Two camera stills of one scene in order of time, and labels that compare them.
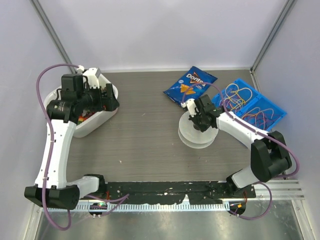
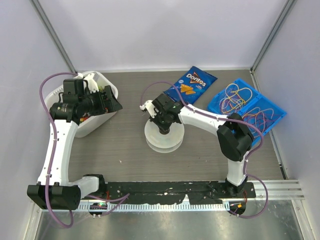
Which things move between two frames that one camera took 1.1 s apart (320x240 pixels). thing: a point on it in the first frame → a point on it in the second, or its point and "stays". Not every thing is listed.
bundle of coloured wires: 235,99 stays
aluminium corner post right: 287,8 stays
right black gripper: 202,128 → 162,127
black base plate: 193,192 stays
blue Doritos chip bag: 193,84 stays
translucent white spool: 192,138 → 164,143
